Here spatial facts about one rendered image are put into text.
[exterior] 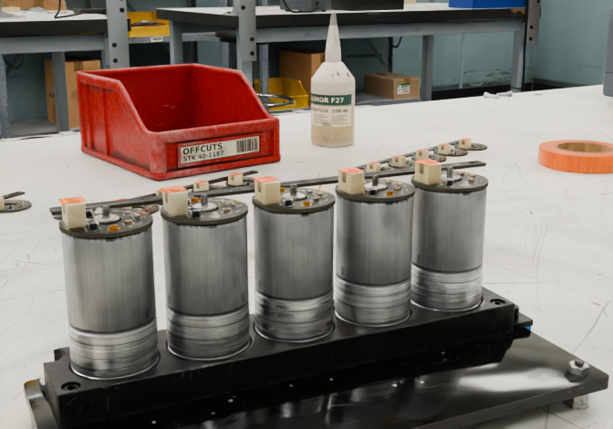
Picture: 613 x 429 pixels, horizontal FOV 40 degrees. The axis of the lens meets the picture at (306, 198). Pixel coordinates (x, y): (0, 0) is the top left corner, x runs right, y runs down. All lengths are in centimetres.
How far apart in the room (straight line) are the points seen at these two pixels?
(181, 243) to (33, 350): 10
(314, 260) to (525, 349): 8
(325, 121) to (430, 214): 37
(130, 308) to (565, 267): 22
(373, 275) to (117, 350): 8
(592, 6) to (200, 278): 611
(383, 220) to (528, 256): 16
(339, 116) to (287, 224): 40
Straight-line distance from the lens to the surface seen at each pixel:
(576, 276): 39
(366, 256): 26
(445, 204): 27
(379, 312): 27
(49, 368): 25
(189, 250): 23
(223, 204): 25
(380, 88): 538
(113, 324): 23
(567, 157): 59
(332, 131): 64
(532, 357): 28
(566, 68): 647
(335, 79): 63
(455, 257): 27
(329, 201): 25
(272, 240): 25
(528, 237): 44
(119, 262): 23
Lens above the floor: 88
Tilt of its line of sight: 15 degrees down
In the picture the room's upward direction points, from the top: straight up
